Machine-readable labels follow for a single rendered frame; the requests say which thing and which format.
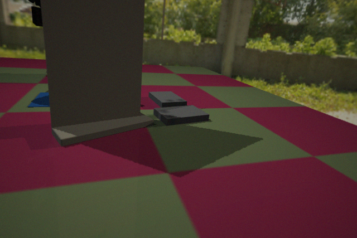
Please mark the grey panel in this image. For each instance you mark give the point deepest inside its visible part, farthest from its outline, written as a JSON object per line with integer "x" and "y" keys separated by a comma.
{"x": 94, "y": 53}

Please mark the dark grey flat block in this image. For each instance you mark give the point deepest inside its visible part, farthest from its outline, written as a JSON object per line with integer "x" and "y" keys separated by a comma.
{"x": 180, "y": 115}
{"x": 167, "y": 99}

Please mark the blue square mat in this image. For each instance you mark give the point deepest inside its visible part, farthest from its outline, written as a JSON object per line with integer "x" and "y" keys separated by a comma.
{"x": 41, "y": 100}

